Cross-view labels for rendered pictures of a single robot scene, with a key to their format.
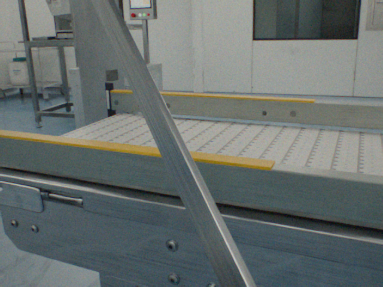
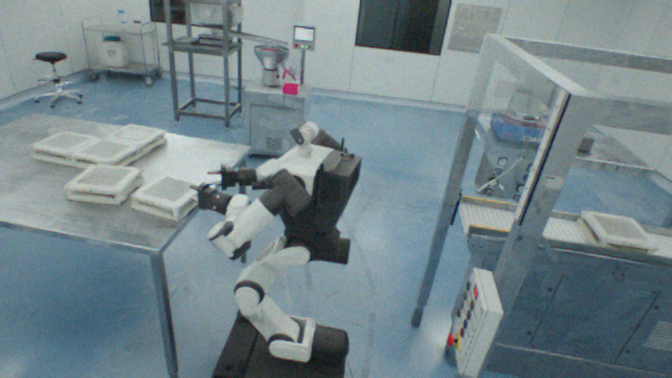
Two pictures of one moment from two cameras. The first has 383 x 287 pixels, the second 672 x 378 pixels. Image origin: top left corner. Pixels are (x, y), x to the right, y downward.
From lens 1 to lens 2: 1.81 m
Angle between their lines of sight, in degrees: 21
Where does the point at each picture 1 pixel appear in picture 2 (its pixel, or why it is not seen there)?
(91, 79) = (453, 190)
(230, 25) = (336, 29)
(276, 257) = (541, 252)
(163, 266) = not seen: hidden behind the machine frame
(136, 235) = not seen: hidden behind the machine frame
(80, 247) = (493, 251)
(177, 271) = not seen: hidden behind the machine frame
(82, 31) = (455, 175)
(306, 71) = (397, 77)
